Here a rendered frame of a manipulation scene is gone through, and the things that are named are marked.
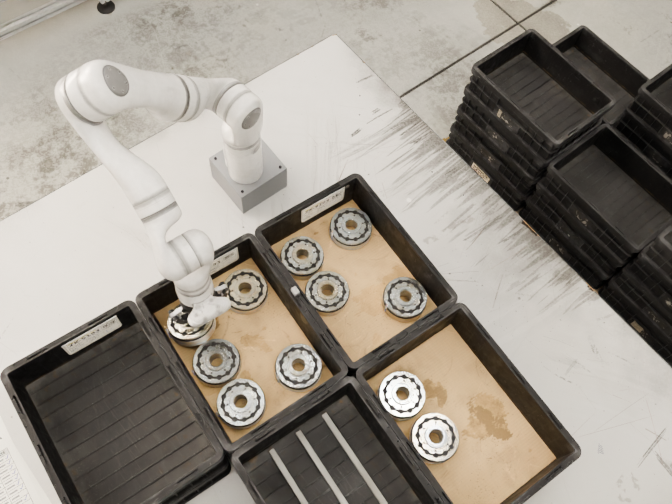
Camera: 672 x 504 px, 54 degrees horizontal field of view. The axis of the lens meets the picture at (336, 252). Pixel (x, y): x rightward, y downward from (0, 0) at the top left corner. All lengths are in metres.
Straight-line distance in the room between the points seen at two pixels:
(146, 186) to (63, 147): 1.75
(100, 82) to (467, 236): 1.07
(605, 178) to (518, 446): 1.23
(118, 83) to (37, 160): 1.75
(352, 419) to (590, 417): 0.61
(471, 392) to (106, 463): 0.80
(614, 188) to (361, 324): 1.24
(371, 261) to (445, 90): 1.55
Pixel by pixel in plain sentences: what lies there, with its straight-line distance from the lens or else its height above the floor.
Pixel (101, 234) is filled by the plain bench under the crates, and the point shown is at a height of 0.70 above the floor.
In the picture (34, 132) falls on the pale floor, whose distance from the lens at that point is 2.99.
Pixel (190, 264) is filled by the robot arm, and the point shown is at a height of 1.20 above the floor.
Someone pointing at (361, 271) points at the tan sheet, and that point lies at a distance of 1.60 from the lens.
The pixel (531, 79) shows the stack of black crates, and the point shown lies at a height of 0.49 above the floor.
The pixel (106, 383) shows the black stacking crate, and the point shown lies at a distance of 1.55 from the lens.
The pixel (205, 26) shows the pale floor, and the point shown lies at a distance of 3.21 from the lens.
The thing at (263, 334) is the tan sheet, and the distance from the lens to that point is 1.53.
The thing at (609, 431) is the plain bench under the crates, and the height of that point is 0.70.
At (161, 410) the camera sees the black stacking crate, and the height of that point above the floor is 0.83.
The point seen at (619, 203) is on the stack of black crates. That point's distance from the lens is 2.47.
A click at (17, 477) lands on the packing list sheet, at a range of 1.70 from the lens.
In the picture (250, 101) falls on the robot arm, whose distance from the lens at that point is 1.49.
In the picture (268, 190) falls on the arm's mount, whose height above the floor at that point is 0.74.
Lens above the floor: 2.28
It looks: 64 degrees down
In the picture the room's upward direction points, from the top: 8 degrees clockwise
